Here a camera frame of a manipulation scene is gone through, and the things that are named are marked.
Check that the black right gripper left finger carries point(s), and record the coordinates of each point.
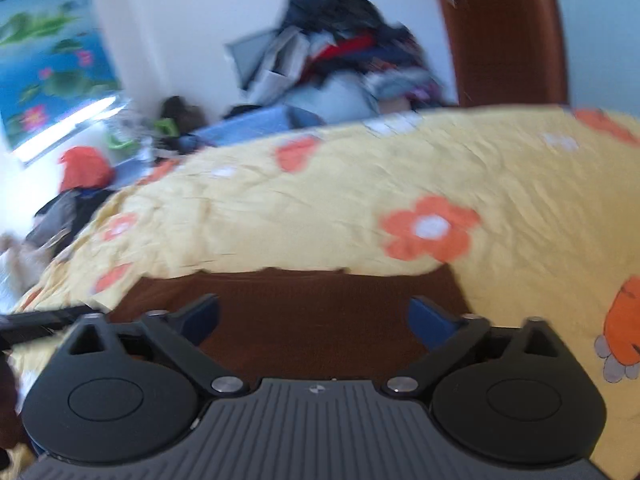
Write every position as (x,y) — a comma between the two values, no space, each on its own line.
(170,339)

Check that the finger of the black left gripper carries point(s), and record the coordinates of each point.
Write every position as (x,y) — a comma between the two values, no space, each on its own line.
(21,328)

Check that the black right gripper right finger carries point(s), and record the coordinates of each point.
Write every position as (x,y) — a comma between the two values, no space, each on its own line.
(455,342)

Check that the brown knit sweater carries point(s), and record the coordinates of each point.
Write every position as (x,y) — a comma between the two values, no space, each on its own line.
(278,323)

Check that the dark clothes heap on floor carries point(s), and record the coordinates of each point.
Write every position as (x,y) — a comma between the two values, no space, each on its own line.
(64,217)

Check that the pile of mixed clothes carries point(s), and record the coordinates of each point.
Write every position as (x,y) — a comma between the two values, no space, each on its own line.
(339,59)

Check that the yellow floral bed quilt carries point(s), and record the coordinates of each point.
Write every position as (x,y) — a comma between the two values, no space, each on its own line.
(536,209)

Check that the orange red bag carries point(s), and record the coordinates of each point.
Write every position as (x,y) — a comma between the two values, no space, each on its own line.
(85,167)

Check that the green plastic item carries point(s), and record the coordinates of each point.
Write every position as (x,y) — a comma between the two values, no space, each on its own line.
(128,133)

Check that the blue striped cloth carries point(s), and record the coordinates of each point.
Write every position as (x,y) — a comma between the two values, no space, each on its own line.
(255,124)

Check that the brown wooden door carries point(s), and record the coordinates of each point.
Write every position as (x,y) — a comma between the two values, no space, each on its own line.
(507,51)

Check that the blue lotus wall poster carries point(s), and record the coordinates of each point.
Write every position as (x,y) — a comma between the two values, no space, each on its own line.
(54,63)

